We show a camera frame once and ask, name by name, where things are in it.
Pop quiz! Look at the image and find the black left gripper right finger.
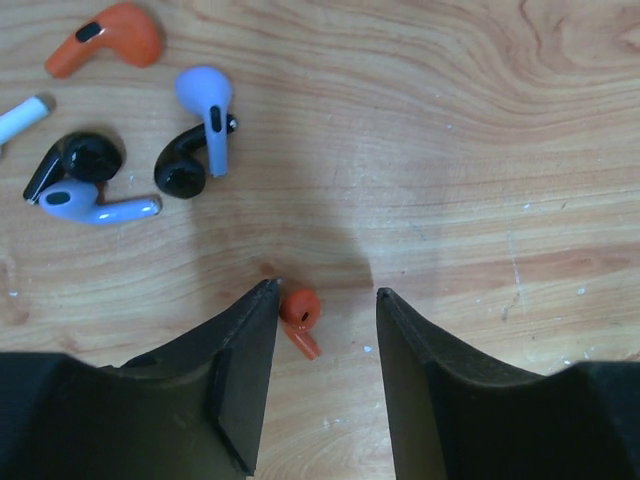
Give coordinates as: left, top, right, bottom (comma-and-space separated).
376, 288, 639, 479

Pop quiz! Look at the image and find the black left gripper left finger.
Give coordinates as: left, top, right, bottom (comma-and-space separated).
1, 280, 279, 479

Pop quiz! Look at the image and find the orange earbud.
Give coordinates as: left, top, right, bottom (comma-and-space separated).
279, 289, 322, 361
44, 2, 163, 79

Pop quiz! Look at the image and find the black earbud right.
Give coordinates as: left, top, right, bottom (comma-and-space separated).
154, 124, 229, 199

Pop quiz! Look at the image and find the black earbud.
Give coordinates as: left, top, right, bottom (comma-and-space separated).
23, 131, 124, 204
154, 124, 229, 199

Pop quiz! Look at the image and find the purple earbud lower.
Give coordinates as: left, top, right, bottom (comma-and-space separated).
39, 179, 162, 225

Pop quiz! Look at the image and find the purple earbud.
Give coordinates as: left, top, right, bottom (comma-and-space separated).
175, 66, 233, 177
39, 179, 162, 225

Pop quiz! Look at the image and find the black earbud left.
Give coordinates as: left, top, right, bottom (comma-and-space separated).
23, 131, 124, 204

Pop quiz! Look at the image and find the purple earbud upper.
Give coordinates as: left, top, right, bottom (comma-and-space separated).
175, 66, 233, 177

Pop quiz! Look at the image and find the white earbud lower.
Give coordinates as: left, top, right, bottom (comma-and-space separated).
0, 94, 56, 146

